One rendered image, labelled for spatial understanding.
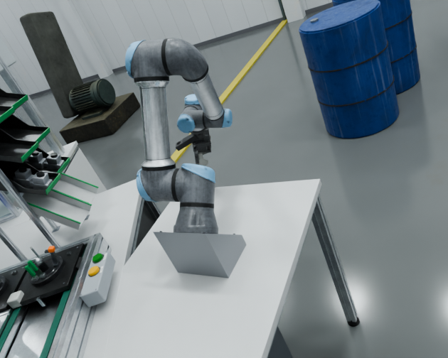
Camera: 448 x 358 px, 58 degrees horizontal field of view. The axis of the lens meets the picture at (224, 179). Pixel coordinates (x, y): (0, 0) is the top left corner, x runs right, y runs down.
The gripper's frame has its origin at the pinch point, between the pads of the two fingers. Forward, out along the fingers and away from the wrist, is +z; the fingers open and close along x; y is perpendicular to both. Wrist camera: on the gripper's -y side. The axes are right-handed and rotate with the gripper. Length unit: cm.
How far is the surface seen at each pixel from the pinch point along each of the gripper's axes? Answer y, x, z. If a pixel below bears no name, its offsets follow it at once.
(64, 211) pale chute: -59, -24, 1
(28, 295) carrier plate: -63, -63, 8
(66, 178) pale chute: -63, -3, -1
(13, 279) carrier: -75, -50, 12
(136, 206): -32.4, -7.4, 15.7
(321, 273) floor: 62, -8, 78
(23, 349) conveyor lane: -59, -83, 10
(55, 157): -60, -9, -18
